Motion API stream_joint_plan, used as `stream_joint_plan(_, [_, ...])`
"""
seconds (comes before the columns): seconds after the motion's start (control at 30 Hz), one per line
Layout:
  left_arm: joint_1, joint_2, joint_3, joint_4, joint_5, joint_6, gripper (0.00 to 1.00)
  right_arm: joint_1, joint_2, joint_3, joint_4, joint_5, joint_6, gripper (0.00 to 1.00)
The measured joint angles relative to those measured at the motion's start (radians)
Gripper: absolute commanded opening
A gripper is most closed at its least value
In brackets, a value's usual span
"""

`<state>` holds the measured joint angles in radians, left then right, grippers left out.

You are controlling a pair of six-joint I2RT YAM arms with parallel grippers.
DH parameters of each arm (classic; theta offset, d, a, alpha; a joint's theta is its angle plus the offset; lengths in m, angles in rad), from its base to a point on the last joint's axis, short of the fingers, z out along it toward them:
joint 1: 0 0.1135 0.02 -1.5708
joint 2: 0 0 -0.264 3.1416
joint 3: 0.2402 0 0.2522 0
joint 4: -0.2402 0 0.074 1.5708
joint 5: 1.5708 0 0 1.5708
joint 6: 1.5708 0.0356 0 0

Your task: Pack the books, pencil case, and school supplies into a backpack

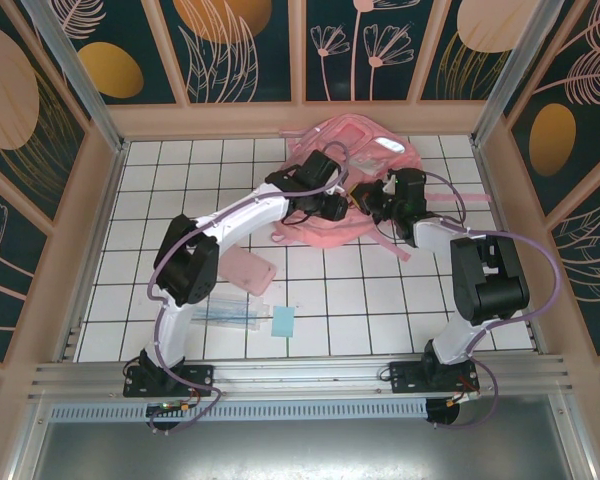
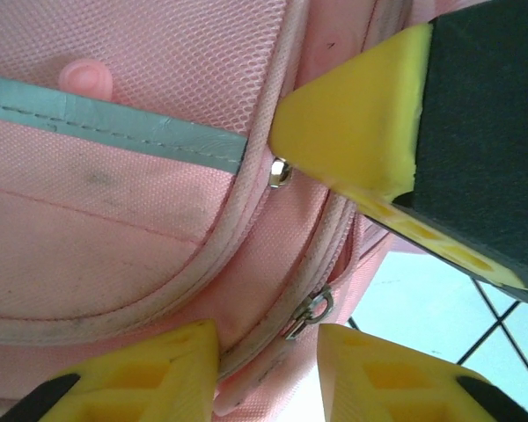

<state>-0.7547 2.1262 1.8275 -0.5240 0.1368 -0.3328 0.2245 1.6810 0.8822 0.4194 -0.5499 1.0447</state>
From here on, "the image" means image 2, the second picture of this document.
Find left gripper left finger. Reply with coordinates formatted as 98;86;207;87
0;319;221;422

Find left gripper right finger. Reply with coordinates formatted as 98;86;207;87
317;324;528;422

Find pink backpack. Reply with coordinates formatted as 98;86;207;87
0;0;436;422

